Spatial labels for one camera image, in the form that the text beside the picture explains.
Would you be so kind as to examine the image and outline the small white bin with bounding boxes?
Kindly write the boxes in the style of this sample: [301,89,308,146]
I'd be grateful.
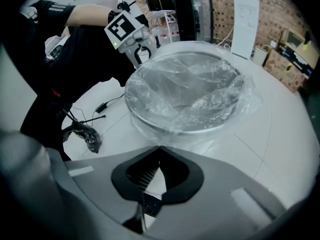
[252,45,270,67]

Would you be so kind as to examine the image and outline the white cable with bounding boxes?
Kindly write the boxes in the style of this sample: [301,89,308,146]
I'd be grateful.
[214,25,235,50]

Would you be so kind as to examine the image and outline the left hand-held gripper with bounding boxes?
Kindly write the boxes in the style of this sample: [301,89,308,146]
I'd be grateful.
[103,10,158,69]

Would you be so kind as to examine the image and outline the black wrist strap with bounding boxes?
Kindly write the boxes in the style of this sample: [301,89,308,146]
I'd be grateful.
[107,9,119,24]

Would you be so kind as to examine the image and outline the person's black clothing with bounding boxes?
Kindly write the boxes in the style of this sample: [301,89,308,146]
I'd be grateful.
[2,0,137,160]

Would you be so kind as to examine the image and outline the black glass-door fridge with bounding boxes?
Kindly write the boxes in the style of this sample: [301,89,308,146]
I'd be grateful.
[171,0,215,44]

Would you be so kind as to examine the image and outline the crumpled black plastic bag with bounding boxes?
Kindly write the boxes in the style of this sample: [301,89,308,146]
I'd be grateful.
[61,121,103,154]

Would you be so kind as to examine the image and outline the black computer monitor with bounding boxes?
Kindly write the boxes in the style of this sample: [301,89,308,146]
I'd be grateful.
[142,0,163,12]
[157,0,176,11]

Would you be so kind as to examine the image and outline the white shelf table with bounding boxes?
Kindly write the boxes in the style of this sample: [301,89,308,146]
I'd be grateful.
[149,9,181,44]

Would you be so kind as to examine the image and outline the clear plastic trash bag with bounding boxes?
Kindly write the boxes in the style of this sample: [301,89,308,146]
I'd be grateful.
[124,40,265,149]

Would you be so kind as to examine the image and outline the silver metal wastebasket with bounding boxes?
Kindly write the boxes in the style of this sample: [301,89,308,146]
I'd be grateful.
[124,49,246,137]

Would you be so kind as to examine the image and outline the person's left forearm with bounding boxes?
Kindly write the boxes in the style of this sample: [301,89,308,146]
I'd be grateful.
[65,3,113,27]

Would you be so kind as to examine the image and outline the black power adapter with cable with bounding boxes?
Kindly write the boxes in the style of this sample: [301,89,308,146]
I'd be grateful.
[72,93,125,121]

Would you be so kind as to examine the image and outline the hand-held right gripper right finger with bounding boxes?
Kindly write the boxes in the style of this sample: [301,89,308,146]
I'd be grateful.
[146,146,287,238]

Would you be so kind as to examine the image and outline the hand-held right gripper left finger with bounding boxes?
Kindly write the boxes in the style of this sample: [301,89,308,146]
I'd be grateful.
[65,145,161,225]

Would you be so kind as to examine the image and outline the stack of cardboard boxes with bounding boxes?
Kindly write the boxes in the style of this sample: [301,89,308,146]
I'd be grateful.
[263,28,320,94]

